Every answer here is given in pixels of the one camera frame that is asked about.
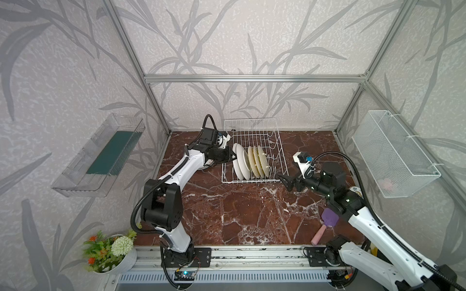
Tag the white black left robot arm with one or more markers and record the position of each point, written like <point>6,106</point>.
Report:
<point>160,210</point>

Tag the small round patterned dish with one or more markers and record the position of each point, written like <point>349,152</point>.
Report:
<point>356,190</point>

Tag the green lit circuit board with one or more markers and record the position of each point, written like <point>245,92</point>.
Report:
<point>185,275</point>

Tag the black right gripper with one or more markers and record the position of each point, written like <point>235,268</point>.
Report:
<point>298,180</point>

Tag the pink object in basket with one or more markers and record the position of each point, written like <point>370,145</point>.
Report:
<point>386,185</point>

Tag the white mesh wall basket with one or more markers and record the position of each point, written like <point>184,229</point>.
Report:
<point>389,151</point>

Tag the beige patterned plate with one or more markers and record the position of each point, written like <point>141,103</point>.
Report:
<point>264,161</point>
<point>258,163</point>
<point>252,162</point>

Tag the green mat in shelf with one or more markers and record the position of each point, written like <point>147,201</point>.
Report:
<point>114,155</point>

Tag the white plate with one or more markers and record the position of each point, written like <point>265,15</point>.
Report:
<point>236,166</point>
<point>242,157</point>

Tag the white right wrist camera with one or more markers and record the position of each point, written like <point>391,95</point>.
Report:
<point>305,163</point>

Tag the white wire dish rack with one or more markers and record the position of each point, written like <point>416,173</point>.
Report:
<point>262,132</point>

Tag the potted artificial flowers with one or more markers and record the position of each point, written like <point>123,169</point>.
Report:
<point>114,254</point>

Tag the purple pink spatula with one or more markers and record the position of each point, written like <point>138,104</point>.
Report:
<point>330,219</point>

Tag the clear plastic wall shelf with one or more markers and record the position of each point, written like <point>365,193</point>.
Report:
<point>74,181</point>

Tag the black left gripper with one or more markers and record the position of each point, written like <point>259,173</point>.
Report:
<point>227,155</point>

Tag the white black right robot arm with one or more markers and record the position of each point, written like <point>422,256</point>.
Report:
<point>386,257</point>

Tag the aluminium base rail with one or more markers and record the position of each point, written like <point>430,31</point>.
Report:
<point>236,265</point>

